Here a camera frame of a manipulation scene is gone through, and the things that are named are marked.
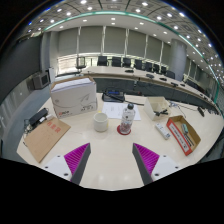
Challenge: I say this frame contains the white copy paper carton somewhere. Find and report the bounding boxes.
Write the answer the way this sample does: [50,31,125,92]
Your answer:
[49,75,99,120]

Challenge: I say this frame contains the black power adapter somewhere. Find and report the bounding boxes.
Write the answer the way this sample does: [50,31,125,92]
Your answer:
[28,107,49,127]

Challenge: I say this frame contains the black desk microphone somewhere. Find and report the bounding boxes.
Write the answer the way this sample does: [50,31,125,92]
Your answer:
[196,105,206,118]

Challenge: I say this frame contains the grey box monitor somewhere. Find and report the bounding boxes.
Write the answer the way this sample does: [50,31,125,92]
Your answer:
[31,71,51,90]

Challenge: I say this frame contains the black marker pen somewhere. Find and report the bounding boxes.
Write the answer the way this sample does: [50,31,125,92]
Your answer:
[153,108,169,117]

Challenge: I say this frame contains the long curved conference desk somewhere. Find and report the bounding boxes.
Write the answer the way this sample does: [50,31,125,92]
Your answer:
[81,65,221,114]

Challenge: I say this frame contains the black desk phone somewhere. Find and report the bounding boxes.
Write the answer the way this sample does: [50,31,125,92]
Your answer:
[101,88,126,103]

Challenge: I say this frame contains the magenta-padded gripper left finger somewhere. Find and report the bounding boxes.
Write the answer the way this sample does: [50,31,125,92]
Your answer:
[40,142,92,186]

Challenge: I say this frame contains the brown paper envelope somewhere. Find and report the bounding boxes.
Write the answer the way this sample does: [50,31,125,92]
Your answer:
[23,116,72,164]

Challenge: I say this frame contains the white ceramic cup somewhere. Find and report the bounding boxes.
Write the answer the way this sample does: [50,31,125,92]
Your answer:
[92,111,109,133]

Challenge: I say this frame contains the red-edged cardboard tray box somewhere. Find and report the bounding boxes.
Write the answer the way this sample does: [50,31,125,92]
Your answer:
[166,115,202,157]

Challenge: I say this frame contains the recessed ceiling lights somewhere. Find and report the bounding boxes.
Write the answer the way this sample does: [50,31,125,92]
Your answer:
[26,0,224,78]

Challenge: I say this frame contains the small green box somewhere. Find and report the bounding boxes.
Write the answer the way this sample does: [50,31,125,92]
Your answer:
[181,123,190,135]

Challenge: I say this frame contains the clear black-capped water bottle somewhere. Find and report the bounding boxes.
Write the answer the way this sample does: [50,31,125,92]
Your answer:
[119,103,136,136]

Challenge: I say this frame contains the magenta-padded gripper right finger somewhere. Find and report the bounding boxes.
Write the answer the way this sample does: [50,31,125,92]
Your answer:
[131,143,184,186]

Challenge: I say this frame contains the open beige cardboard box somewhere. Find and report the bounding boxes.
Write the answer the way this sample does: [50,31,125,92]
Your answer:
[143,96,172,121]

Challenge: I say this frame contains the white printed paper sheet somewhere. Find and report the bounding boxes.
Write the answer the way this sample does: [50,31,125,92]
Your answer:
[101,101,142,122]

